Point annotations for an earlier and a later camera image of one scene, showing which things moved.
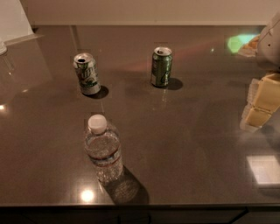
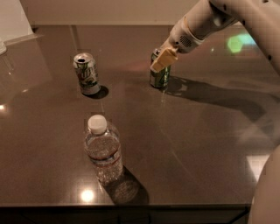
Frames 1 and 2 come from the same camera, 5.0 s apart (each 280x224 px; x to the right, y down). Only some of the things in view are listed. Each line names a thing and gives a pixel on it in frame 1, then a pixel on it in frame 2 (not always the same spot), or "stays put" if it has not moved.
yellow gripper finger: (263, 100) → (181, 38)
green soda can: (161, 66) stays put
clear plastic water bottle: (102, 144) stays put
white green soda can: (87, 70) stays put
